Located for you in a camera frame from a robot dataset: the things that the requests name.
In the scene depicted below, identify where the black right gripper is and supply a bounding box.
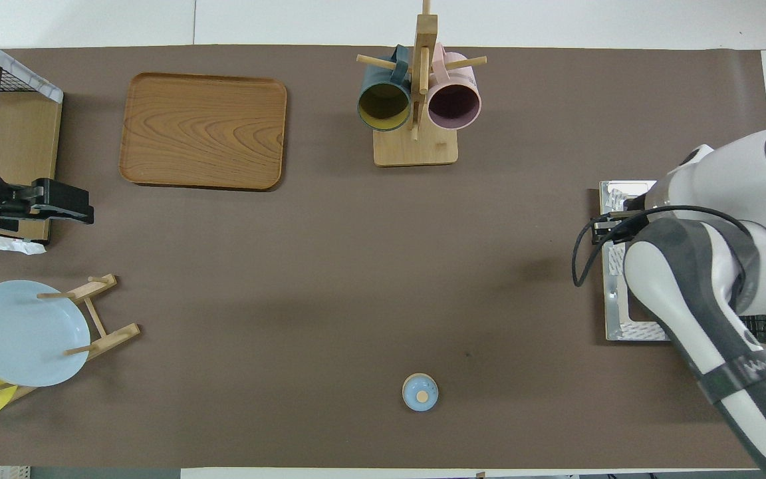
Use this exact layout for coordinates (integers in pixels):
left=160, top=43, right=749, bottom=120
left=592, top=193, right=656, bottom=245

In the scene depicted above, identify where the white toaster oven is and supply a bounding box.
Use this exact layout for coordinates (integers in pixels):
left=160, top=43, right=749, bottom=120
left=598, top=180, right=766, bottom=400

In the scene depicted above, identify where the wooden two-tier shelf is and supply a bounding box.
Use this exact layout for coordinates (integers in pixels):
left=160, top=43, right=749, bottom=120
left=0, top=52, right=63, bottom=241

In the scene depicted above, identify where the wooden shelf box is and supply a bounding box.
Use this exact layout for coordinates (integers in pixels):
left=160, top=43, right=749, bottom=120
left=0, top=27, right=64, bottom=255

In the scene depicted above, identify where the light blue plate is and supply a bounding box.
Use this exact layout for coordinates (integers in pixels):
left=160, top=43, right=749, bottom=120
left=0, top=280, right=91, bottom=388

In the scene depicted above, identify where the wooden plate rack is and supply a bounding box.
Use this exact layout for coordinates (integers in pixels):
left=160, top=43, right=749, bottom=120
left=0, top=273, right=141, bottom=403

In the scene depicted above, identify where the wooden serving tray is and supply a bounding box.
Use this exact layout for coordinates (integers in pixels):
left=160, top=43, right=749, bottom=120
left=119, top=72, right=288, bottom=192

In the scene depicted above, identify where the pink mug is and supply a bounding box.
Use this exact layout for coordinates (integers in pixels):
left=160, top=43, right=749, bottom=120
left=427, top=43, right=483, bottom=131

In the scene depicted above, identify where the wooden mug tree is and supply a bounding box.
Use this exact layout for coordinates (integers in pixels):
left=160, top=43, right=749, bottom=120
left=356, top=0, right=488, bottom=167

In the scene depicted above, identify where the blue call bell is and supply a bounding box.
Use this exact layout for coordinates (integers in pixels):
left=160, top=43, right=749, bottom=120
left=402, top=373, right=439, bottom=412

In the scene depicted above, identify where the brown table mat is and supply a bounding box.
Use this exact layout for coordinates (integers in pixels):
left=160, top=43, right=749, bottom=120
left=0, top=45, right=766, bottom=470

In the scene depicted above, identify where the dark teal mug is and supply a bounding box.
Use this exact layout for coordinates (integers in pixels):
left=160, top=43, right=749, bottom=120
left=356, top=45, right=413, bottom=132

